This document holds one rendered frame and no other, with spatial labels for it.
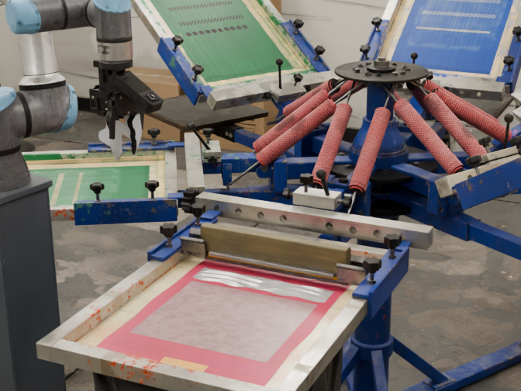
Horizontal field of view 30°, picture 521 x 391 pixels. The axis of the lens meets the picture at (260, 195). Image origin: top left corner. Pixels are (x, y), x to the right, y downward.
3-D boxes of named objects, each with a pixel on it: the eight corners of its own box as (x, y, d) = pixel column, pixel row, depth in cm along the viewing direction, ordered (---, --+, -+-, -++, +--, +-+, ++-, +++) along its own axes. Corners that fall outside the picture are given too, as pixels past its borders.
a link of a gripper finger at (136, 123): (127, 145, 219) (119, 108, 215) (146, 150, 216) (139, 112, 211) (118, 150, 217) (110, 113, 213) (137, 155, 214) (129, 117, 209)
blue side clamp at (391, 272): (371, 320, 228) (372, 292, 225) (351, 316, 230) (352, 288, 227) (408, 271, 253) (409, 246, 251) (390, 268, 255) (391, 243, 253)
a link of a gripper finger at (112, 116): (119, 137, 211) (122, 98, 209) (124, 139, 210) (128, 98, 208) (103, 138, 207) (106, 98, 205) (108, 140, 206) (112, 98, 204)
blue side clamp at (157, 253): (165, 279, 250) (163, 254, 247) (148, 276, 252) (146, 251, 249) (218, 238, 275) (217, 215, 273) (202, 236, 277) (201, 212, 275)
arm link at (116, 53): (139, 39, 206) (112, 45, 199) (141, 60, 207) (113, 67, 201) (115, 35, 210) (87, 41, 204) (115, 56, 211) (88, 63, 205)
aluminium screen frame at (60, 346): (285, 420, 187) (285, 403, 185) (36, 358, 210) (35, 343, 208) (405, 265, 254) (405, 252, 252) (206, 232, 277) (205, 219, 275)
